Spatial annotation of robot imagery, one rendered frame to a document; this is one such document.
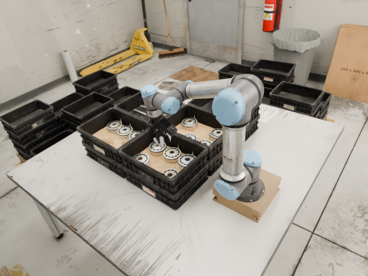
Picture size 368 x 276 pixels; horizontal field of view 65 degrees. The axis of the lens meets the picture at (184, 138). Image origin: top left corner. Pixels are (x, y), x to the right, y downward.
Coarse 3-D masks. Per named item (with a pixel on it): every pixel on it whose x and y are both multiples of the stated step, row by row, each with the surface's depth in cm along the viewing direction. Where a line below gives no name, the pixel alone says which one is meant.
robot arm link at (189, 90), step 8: (216, 80) 120; (224, 80) 116; (232, 80) 111; (256, 80) 102; (176, 88) 133; (184, 88) 132; (192, 88) 128; (200, 88) 124; (208, 88) 121; (216, 88) 118; (224, 88) 115; (184, 96) 133; (192, 96) 130; (200, 96) 127; (208, 96) 124
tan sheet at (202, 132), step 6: (180, 126) 188; (198, 126) 186; (204, 126) 186; (180, 132) 183; (186, 132) 182; (192, 132) 182; (198, 132) 181; (204, 132) 181; (198, 138) 176; (204, 138) 176
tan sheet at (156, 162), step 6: (144, 150) 171; (150, 156) 166; (156, 156) 166; (162, 156) 165; (150, 162) 162; (156, 162) 161; (162, 162) 161; (156, 168) 157; (162, 168) 157; (168, 168) 157; (174, 168) 156
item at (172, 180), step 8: (176, 136) 163; (128, 144) 160; (120, 152) 155; (136, 160) 148; (192, 160) 145; (144, 168) 146; (152, 168) 143; (184, 168) 141; (160, 176) 139; (176, 176) 137
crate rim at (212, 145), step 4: (188, 104) 190; (180, 108) 187; (196, 108) 186; (200, 108) 185; (176, 112) 184; (208, 112) 180; (168, 116) 180; (176, 132) 166; (184, 136) 162; (220, 136) 159; (192, 140) 159; (216, 140) 157; (220, 140) 159; (200, 144) 155; (204, 144) 155; (212, 144) 155; (216, 144) 157; (208, 148) 153
